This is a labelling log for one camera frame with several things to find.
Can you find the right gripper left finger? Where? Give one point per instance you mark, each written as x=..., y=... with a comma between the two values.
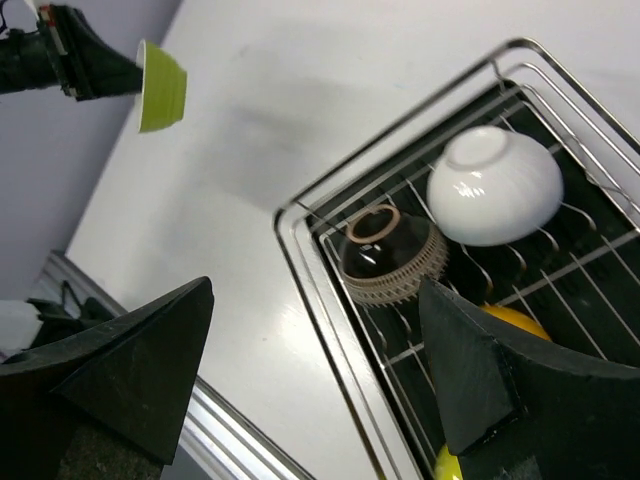
x=109, y=402

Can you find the black drip tray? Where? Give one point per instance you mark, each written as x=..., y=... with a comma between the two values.
x=578, y=276

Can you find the metal wire dish rack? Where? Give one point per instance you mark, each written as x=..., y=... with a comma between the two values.
x=593, y=121

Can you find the brown patterned bowl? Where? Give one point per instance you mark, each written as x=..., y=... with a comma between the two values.
x=387, y=253

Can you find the white square bowl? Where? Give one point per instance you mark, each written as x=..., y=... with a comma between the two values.
x=161, y=102

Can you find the green round bowl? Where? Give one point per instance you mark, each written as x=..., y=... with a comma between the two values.
x=447, y=466

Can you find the white ribbed bowl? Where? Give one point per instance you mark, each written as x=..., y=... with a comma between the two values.
x=491, y=187

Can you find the orange round bowl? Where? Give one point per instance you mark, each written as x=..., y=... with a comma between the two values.
x=517, y=319

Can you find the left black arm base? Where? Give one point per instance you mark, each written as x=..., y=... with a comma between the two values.
x=66, y=316

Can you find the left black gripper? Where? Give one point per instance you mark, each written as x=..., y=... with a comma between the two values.
x=65, y=51

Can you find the aluminium frame rail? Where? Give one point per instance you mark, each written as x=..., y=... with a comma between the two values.
x=217, y=441

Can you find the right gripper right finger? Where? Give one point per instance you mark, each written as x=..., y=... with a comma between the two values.
x=515, y=406

